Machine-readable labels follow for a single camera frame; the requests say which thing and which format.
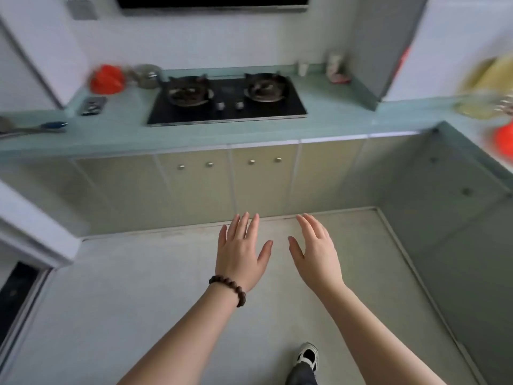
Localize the dark wooden bead bracelet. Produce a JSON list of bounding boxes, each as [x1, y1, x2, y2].
[[208, 275, 247, 308]]

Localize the red plastic bag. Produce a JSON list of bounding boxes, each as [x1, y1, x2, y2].
[[89, 64, 126, 95]]

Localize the grey side cabinet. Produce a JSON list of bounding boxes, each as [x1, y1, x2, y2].
[[377, 122, 513, 385]]

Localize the black range hood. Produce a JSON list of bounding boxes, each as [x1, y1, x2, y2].
[[115, 0, 311, 13]]

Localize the person's right hand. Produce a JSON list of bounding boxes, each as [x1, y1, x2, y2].
[[288, 213, 347, 294]]

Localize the white and black shoe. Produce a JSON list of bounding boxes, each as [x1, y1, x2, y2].
[[296, 342, 320, 372]]

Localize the person's right forearm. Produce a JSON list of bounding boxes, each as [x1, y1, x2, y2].
[[318, 283, 446, 385]]

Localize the beige cabinet door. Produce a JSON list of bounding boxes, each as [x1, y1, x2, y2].
[[289, 137, 367, 215], [230, 143, 299, 218], [156, 148, 235, 227], [74, 154, 173, 237]]

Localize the steel pot with lid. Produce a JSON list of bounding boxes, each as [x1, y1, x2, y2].
[[127, 64, 162, 90]]

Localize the red round container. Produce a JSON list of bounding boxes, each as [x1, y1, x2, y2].
[[492, 121, 513, 161]]

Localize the black glass gas stove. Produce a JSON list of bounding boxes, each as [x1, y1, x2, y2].
[[146, 74, 308, 127]]

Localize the black and silver flat gadget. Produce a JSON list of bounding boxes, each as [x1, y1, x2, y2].
[[79, 96, 108, 116]]

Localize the yellow oil bottle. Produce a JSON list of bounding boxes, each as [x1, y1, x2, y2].
[[454, 53, 513, 120]]

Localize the white door frame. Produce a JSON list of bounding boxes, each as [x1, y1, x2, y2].
[[0, 180, 83, 357]]

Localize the black stove burner grate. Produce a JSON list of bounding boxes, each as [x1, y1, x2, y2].
[[159, 74, 215, 107], [243, 72, 290, 103]]

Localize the blue-handled kitchen utensil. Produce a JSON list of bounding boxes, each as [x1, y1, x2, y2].
[[0, 117, 68, 140]]

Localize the person's left forearm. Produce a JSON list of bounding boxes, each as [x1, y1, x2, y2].
[[118, 285, 241, 385]]

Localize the dark trouser leg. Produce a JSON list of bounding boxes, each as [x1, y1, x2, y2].
[[285, 362, 318, 385]]

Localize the person's left hand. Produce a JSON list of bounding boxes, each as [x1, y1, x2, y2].
[[216, 212, 274, 294]]

